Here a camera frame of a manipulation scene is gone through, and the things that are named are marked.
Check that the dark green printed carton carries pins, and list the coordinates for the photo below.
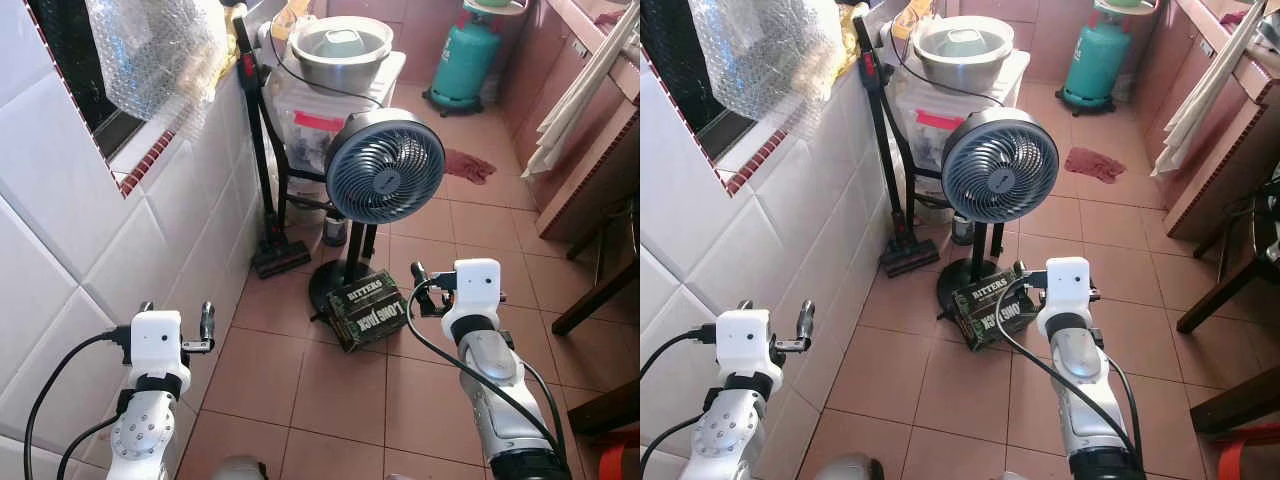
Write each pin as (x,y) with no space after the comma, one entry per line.
(365,310)
(992,312)

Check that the grey robot left leg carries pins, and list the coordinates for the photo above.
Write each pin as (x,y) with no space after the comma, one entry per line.
(847,468)
(238,468)

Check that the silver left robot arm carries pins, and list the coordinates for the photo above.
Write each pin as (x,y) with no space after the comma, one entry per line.
(728,435)
(145,432)

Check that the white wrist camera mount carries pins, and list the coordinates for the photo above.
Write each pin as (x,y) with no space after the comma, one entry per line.
(160,340)
(475,285)
(1065,285)
(748,340)

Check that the yellow plastic bag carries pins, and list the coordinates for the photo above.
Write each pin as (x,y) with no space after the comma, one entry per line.
(292,20)
(905,22)

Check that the red floor rag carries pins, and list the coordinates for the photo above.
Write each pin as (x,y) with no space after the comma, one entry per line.
(1094,165)
(468,166)

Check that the green gas cylinder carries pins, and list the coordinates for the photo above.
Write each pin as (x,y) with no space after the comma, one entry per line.
(465,60)
(1097,60)

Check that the small dark jar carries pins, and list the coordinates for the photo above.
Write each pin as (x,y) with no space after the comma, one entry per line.
(962,230)
(334,230)

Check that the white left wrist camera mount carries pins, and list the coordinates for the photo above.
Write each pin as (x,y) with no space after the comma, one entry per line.
(748,340)
(160,340)

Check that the grey standing fan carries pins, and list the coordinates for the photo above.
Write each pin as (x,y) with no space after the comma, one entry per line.
(385,165)
(1000,165)

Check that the dark window with tiled sill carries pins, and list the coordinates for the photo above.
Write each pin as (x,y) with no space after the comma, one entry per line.
(75,60)
(680,60)

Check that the black stick vacuum cleaner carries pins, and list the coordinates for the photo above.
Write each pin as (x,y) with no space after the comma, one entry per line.
(262,150)
(884,150)

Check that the white rolled sheets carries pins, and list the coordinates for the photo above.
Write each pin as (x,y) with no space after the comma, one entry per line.
(580,105)
(1205,100)

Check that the clear bubble wrap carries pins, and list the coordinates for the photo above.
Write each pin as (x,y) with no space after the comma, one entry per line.
(765,50)
(160,50)

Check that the large metal basin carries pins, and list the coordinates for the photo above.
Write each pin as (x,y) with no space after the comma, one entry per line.
(963,55)
(340,55)

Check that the brown wooden table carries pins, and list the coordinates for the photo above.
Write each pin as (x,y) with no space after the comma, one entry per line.
(1215,180)
(590,180)

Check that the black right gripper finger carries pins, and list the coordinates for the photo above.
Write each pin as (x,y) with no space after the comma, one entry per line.
(1019,273)
(418,274)

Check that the red plastic stool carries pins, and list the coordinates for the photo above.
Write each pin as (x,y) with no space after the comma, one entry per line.
(620,458)
(1248,455)

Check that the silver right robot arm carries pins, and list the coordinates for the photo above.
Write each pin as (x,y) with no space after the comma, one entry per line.
(490,362)
(1078,360)

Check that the white plastic storage box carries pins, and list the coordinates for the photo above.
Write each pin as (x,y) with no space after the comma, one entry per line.
(920,125)
(300,125)

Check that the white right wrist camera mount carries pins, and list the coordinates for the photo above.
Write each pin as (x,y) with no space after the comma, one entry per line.
(475,285)
(1065,285)

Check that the dark wooden bench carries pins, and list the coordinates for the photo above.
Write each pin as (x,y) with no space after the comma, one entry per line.
(1240,400)
(608,410)

